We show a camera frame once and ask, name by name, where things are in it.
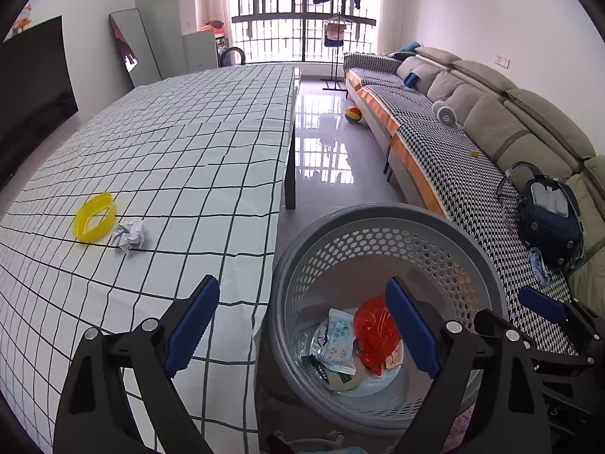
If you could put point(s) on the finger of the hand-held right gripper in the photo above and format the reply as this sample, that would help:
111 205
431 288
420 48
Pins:
543 305
565 365

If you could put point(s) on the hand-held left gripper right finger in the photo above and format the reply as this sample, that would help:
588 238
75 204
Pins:
411 328

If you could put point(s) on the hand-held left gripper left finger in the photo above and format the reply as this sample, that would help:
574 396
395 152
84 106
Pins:
194 324

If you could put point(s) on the red plastic bag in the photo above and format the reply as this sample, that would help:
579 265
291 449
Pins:
373 331

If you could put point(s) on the pink snack wrapper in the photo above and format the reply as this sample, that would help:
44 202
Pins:
392 362

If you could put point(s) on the white and blue wrapper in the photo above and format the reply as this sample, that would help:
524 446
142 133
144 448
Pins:
338 340

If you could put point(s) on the white plastic lid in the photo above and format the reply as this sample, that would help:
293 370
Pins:
352 380

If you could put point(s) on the black comb piece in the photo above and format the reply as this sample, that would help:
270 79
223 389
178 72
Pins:
316 366

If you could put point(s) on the white paper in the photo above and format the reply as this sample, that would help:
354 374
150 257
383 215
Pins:
130 236

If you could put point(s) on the grey perforated basket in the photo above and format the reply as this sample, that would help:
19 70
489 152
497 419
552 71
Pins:
331 227

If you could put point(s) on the clear plastic bag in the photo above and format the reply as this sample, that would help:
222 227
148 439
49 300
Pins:
539 265

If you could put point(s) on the dark blue bag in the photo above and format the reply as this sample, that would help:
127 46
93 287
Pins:
548 227

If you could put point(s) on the grey sofa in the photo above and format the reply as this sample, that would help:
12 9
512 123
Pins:
487 118

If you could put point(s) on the white grid tablecloth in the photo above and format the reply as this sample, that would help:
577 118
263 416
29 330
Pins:
189 127

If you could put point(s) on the houndstooth sofa cover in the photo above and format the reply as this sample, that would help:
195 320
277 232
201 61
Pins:
425 127

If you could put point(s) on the white small fan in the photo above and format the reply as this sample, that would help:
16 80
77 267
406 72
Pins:
446 113

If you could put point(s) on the multicoloured ball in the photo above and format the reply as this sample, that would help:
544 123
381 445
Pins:
353 114

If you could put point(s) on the blue cup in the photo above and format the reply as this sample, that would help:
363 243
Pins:
412 78

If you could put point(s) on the black round hoop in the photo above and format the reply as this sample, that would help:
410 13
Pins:
223 56

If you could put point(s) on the white cabinet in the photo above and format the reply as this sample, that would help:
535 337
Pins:
198 52

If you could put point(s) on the blue cloth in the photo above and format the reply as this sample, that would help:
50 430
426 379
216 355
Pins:
409 48

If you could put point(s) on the leaning black-framed mirror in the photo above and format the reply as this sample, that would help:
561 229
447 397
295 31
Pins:
137 47

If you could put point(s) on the black television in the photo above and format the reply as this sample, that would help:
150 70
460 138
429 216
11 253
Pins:
33 80

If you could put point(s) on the red basin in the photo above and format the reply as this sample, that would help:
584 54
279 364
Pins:
210 26

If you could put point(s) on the black window grille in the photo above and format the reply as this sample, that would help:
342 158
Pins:
274 33

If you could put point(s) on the drying rack with pink cloth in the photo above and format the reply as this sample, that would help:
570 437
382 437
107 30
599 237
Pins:
334 33

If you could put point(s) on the row of plush toys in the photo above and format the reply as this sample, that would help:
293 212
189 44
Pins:
24 18

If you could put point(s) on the wall socket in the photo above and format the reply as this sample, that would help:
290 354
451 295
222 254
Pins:
501 60

